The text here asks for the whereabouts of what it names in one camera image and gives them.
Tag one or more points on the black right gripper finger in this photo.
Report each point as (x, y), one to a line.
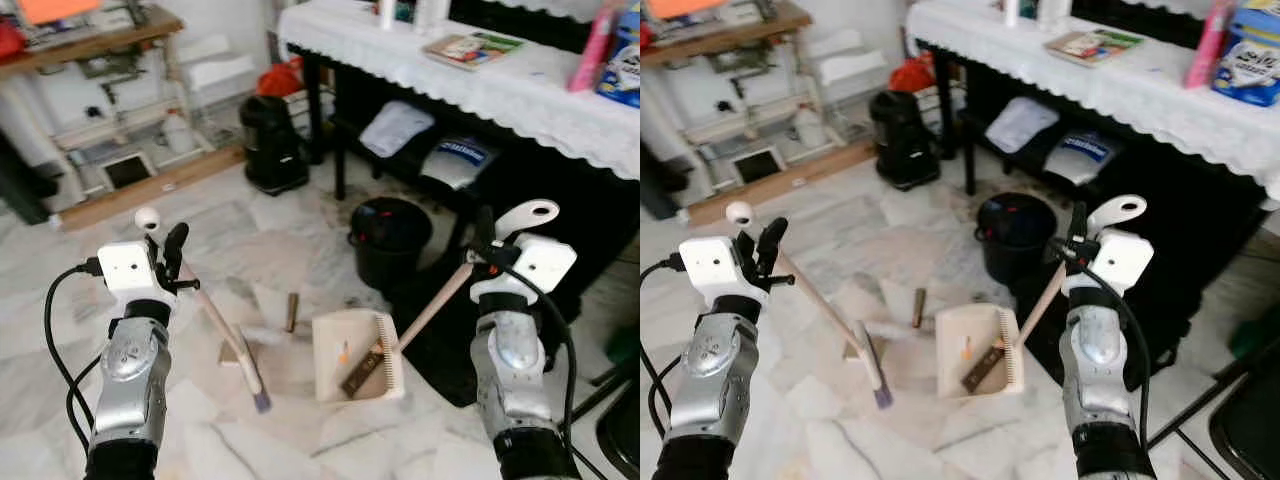
(485, 225)
(1077, 220)

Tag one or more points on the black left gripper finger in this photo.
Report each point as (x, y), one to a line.
(745, 250)
(771, 245)
(176, 250)
(153, 250)

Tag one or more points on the cream plastic broom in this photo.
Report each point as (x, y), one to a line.
(215, 318)
(830, 315)

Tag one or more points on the cream plastic dustpan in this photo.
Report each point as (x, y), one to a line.
(335, 335)
(965, 335)

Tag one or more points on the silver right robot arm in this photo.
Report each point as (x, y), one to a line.
(1100, 370)
(515, 370)

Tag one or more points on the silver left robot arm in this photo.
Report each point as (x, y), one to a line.
(710, 380)
(130, 380)

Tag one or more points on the black plastic bucket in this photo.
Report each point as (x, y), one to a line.
(390, 235)
(1015, 230)

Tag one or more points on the white bag with blue print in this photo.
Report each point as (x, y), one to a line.
(458, 160)
(1083, 155)

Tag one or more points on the white plastic bag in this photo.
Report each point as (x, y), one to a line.
(395, 128)
(1020, 125)

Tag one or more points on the white plastic jug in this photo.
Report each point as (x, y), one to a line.
(807, 130)
(178, 135)

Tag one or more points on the short brown stick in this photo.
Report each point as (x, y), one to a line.
(918, 307)
(292, 313)

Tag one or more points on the white lace tablecloth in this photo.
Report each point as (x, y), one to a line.
(500, 90)
(1130, 90)

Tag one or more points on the black canister vacuum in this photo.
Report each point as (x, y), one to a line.
(272, 150)
(902, 145)

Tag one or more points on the brown rectangular block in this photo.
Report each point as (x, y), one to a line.
(362, 372)
(985, 365)

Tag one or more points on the black table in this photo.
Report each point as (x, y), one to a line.
(315, 110)
(946, 110)

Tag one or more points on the colourful book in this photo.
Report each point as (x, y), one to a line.
(470, 48)
(1092, 45)

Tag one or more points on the red plastic bag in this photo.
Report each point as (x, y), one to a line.
(910, 75)
(280, 80)

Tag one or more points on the black folding chair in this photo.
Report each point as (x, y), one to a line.
(1245, 420)
(618, 430)

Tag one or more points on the blue and white package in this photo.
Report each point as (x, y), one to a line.
(1248, 60)
(622, 70)

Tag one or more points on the pink plastic package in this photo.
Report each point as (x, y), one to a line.
(592, 45)
(1208, 45)

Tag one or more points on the white bottle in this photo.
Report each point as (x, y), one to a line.
(430, 12)
(386, 12)
(1010, 10)
(1055, 10)

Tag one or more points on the orange flat object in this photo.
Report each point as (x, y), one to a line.
(55, 8)
(688, 6)

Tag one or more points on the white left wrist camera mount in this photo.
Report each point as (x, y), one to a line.
(710, 268)
(128, 268)

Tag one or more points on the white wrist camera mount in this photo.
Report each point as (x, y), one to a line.
(1120, 258)
(540, 262)
(128, 268)
(710, 268)

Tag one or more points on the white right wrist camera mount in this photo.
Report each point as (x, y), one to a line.
(540, 262)
(1120, 258)

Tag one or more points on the wooden desk with white frame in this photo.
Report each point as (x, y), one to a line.
(730, 35)
(100, 42)

